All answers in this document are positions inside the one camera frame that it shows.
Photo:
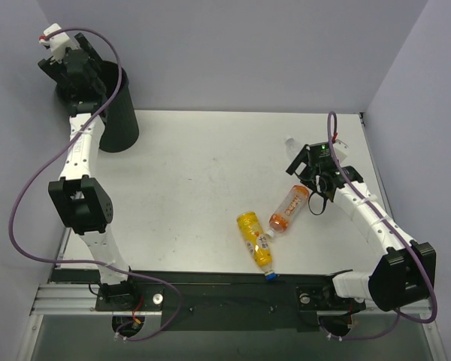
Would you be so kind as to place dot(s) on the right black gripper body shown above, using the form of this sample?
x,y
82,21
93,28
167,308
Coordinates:
x,y
298,162

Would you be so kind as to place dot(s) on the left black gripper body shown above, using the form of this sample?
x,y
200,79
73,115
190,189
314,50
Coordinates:
x,y
47,65

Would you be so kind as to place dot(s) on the orange label clear bottle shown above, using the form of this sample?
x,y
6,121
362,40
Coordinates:
x,y
282,218

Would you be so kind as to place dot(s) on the yellow bottle with blue cap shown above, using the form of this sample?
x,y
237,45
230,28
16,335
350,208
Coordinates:
x,y
256,242

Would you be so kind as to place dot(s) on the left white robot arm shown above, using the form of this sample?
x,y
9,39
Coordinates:
x,y
82,203

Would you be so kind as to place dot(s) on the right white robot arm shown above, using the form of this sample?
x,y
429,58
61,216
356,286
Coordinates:
x,y
405,270

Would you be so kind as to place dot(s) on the black plastic trash bin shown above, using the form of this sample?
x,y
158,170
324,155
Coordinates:
x,y
121,127

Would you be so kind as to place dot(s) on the clear empty water bottle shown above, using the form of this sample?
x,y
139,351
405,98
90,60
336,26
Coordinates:
x,y
293,148

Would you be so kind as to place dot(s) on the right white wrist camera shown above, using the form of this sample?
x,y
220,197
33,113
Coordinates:
x,y
341,150

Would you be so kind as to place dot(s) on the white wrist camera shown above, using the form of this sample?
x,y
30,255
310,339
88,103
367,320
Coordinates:
x,y
57,44
341,150

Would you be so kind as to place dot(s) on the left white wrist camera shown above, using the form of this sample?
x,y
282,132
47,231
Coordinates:
x,y
57,44

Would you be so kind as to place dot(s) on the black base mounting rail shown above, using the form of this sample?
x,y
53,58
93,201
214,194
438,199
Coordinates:
x,y
194,301

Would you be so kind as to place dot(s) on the aluminium frame rail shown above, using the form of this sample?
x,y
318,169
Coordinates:
x,y
63,299

